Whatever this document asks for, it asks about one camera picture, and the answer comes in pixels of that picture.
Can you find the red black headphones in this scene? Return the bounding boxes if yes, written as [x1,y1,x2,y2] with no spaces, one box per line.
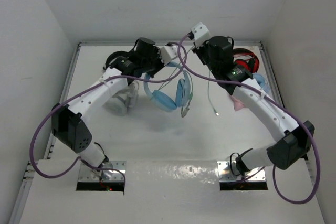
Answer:
[233,48,260,73]

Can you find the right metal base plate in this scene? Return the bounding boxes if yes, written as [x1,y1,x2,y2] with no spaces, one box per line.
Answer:
[217,160,268,191]

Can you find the pink blue headphones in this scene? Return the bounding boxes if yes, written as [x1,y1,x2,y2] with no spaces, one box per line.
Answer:
[229,73,270,112]

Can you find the purple cable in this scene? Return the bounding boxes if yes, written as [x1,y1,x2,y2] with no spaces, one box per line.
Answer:
[177,33,321,204]
[29,41,187,191]

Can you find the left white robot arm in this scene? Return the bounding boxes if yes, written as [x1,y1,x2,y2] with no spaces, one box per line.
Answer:
[51,38,174,168]

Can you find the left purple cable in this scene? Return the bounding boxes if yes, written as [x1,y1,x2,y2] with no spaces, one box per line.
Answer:
[29,41,187,191]

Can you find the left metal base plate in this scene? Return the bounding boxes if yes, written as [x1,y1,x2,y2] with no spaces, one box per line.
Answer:
[76,161,126,193]

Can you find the light blue headphones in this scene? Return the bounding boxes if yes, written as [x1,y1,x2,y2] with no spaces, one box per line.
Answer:
[143,70,193,117]

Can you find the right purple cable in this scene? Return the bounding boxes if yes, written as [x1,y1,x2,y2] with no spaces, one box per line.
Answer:
[177,33,321,204]

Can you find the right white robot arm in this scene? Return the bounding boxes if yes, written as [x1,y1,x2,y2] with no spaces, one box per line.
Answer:
[194,35,314,175]

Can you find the white grey headphones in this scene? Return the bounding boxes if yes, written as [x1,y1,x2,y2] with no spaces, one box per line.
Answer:
[104,81,140,116]

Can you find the metal base plate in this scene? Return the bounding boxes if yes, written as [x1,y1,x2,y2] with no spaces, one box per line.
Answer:
[217,160,268,191]
[76,161,126,193]

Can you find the green headphone cable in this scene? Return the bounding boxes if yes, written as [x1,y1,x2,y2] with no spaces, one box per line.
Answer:
[158,46,221,118]

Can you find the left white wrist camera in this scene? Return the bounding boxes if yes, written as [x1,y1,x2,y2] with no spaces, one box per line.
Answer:
[160,45,178,66]

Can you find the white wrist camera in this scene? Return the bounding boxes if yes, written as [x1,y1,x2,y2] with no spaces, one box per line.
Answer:
[160,45,178,66]
[191,22,211,47]

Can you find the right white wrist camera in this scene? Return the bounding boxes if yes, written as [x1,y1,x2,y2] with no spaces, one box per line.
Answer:
[191,22,211,47]

